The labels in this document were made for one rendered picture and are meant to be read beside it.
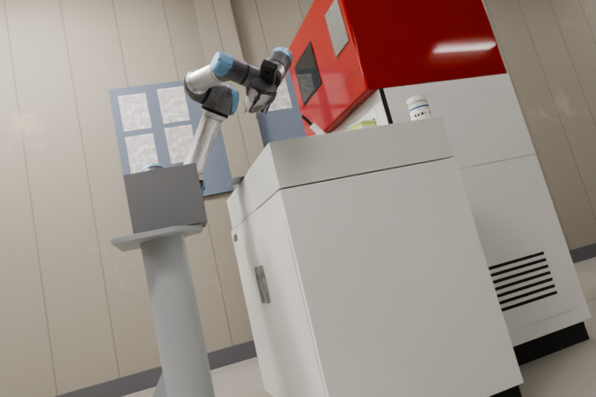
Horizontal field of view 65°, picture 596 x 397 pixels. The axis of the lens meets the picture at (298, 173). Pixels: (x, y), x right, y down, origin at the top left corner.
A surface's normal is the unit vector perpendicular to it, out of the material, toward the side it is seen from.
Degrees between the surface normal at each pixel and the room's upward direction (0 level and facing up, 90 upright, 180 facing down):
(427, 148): 90
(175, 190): 90
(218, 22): 90
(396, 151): 90
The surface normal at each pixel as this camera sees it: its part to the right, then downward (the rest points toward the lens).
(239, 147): 0.23, -0.23
